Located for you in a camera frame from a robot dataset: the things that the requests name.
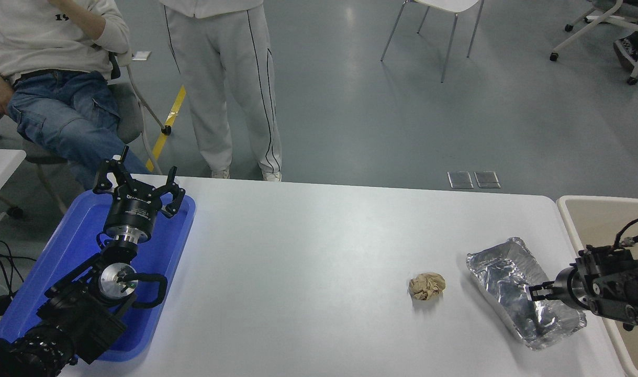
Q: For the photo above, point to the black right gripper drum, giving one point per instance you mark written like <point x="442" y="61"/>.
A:
<point x="566" y="288"/>

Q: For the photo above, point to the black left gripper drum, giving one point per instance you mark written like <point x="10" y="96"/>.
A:
<point x="133" y="214"/>

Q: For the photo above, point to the silver foil tray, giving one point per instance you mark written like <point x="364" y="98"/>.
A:
<point x="502" y="283"/>

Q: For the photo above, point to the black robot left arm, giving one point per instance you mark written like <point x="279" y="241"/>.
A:
<point x="78" y="314"/>

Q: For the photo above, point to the metal floor plate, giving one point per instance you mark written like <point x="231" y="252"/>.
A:
<point x="460" y="179"/>
<point x="487" y="179"/>

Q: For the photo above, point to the large pale bin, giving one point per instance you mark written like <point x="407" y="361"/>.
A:
<point x="591" y="220"/>

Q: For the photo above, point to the blue plastic tray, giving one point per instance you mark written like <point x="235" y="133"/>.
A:
<point x="62" y="251"/>

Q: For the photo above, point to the seated person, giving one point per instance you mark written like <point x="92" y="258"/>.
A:
<point x="52" y="104"/>

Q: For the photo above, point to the crumpled tan paper ball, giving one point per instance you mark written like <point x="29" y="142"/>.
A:
<point x="427" y="286"/>

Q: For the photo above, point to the standing person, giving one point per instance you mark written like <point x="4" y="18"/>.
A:
<point x="219" y="68"/>

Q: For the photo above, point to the person's black shoe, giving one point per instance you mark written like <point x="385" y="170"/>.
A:
<point x="635" y="50"/>

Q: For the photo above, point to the white-framed wheeled chair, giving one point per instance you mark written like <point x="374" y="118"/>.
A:
<point x="585" y="31"/>

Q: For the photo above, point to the white chair with metal legs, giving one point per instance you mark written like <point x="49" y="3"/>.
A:
<point x="449" y="5"/>

